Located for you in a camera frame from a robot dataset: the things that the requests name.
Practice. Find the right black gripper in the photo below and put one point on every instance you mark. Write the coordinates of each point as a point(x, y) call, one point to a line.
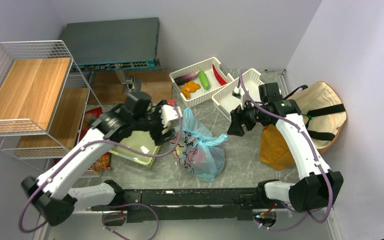
point(238, 116)

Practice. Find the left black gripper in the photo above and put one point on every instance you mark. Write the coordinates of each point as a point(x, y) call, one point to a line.
point(158, 137)

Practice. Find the grey metal camera stand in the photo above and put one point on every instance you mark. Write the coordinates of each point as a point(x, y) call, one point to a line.
point(130, 84)

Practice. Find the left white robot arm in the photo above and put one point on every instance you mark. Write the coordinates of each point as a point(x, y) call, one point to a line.
point(52, 193)

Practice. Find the green toy cucumber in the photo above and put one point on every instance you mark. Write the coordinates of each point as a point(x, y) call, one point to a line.
point(204, 80)

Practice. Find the white wire shelf rack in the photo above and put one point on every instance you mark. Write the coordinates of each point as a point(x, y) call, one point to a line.
point(44, 96)

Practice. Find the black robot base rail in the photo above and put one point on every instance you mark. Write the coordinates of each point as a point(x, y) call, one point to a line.
point(191, 204)

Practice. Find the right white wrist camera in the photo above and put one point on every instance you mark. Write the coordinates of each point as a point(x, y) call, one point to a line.
point(237, 92)

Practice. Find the light green plastic basket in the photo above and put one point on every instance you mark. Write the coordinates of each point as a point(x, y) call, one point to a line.
point(140, 141)

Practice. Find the red toy chili pepper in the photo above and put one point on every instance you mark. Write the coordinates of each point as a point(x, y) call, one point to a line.
point(218, 76)

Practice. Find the red snack packet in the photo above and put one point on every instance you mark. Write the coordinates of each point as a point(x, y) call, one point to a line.
point(89, 117)

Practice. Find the purple toy eggplant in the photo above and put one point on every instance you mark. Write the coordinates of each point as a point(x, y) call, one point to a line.
point(182, 80)

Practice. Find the yellow canvas tote bag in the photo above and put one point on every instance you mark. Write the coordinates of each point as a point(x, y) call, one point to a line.
point(324, 115)

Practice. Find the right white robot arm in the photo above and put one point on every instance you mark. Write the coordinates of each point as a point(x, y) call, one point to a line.
point(318, 186)

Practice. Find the blue printed plastic grocery bag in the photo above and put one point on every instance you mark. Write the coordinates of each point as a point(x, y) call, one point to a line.
point(198, 151)

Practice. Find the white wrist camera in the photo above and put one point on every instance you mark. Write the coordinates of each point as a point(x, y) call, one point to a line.
point(237, 92)
point(170, 113)

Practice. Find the white basket with vegetables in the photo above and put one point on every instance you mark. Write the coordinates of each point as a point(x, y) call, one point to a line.
point(201, 95)

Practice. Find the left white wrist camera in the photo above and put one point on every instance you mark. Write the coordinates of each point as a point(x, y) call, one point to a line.
point(170, 113)

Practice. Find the orange toy ginger root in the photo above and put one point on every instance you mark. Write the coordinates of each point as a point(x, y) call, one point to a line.
point(188, 88)

